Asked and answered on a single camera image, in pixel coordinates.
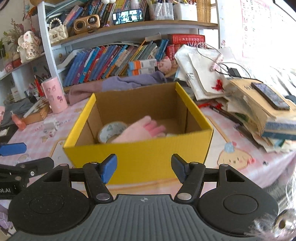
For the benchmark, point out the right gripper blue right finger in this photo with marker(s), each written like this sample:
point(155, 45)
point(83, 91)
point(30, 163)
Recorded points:
point(190, 175)

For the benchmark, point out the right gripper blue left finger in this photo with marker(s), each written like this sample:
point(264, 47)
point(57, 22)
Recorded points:
point(97, 175)

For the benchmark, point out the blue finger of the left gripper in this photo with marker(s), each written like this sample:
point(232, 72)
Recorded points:
point(33, 168)
point(12, 149)

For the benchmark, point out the white staples box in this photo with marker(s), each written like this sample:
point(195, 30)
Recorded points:
point(50, 124)

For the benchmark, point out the pink knitted glove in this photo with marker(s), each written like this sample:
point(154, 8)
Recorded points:
point(142, 130)

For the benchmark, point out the orange pink bottle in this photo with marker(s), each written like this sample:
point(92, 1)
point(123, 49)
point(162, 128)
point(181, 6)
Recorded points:
point(18, 121)

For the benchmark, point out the pink checkered tablecloth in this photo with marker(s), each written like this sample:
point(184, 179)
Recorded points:
point(230, 207)

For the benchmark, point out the grey clothing pile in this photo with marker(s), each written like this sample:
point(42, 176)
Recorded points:
point(19, 108)

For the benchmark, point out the small white plug box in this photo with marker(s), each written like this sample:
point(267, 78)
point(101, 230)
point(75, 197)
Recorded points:
point(48, 134)

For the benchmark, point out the yellow tape roll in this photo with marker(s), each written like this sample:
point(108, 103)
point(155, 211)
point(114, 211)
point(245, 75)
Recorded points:
point(111, 131)

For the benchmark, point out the wooden chess board box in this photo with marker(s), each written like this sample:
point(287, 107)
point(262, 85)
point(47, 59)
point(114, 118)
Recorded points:
point(38, 112)

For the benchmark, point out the yellow cardboard box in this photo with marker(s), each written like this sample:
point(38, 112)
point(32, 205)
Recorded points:
point(188, 132)

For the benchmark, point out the pink cylindrical container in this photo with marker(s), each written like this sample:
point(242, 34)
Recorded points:
point(54, 95)

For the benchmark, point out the pink purple cloth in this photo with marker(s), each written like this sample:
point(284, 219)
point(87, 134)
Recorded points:
point(82, 91)

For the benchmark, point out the stack of notebooks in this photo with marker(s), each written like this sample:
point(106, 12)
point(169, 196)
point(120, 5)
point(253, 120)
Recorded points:
point(273, 129)

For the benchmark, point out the white embroidered cloth bag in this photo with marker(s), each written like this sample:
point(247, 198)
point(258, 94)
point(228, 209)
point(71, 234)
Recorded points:
point(201, 68)

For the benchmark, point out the rabbit figurine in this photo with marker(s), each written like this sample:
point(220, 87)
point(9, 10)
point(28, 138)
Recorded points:
point(29, 47)

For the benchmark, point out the orange white box lower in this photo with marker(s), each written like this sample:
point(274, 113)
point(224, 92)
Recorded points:
point(140, 71)

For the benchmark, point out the orange white box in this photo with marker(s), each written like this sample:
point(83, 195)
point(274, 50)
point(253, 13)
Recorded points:
point(141, 64)
point(140, 71)

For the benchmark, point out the smartphone on book stack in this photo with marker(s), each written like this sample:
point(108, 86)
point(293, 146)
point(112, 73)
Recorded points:
point(270, 96)

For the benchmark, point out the pink pig plush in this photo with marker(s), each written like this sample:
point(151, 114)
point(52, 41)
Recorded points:
point(164, 66)

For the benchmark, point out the row of leaning books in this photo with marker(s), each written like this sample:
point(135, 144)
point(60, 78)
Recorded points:
point(101, 62)

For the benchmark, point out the orange white box upper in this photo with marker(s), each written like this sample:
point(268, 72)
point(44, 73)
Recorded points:
point(141, 64)

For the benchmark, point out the white pearl handbag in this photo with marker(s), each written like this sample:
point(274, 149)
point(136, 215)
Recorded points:
point(57, 33)

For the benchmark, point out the red thick dictionary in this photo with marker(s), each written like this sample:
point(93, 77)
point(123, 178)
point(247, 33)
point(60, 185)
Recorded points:
point(192, 39)

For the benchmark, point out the wooden retro radio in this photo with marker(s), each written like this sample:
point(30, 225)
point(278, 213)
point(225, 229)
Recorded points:
point(86, 24)

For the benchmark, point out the smartphone on shelf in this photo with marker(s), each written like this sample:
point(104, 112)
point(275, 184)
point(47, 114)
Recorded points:
point(129, 16)

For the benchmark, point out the white pen holder box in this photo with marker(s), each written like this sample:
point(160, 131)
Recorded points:
point(185, 12)

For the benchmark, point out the clear pen holder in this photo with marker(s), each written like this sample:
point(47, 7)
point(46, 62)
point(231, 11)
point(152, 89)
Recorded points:
point(161, 10)

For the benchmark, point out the black charger with cable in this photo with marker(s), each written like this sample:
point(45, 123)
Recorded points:
point(233, 71)

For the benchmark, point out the white bookshelf frame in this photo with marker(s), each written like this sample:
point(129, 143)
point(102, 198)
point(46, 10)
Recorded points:
point(57, 52)

